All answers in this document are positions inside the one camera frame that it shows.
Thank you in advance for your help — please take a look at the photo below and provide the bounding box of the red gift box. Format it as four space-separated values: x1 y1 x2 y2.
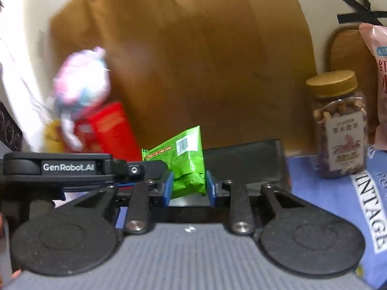
74 101 143 161

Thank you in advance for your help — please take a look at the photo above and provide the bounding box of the nut jar with gold lid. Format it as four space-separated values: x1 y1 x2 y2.
305 70 369 179

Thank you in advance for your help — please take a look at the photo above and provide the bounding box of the blue printed cloth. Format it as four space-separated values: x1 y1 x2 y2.
115 145 387 290

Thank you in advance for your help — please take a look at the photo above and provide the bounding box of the black patterned panel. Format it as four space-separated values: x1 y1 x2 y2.
0 102 23 152

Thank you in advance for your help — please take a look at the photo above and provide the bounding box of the pink snack bag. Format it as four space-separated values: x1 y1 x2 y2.
358 22 387 152

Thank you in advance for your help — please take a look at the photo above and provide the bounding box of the wooden cutting board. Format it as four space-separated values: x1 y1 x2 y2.
326 24 379 133

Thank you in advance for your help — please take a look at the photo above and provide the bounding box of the black tape cross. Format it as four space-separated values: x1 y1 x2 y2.
334 0 385 27

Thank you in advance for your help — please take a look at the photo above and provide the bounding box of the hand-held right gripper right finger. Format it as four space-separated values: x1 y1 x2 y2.
206 171 306 235

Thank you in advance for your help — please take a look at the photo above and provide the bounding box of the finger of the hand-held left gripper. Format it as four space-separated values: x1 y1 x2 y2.
127 160 169 180

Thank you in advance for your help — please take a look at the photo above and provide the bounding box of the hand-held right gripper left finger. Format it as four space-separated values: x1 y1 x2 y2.
56 171 175 235

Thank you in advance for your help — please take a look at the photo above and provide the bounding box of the green snack packet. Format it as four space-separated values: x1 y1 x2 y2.
141 125 208 200

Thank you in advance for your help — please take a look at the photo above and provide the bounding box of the white curtain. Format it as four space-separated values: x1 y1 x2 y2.
0 0 65 152

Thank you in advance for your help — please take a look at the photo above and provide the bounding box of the pink and blue plush toy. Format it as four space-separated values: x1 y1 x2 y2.
45 46 110 152

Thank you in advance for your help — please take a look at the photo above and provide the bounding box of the yellow packet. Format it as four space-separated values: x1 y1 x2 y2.
44 120 65 152

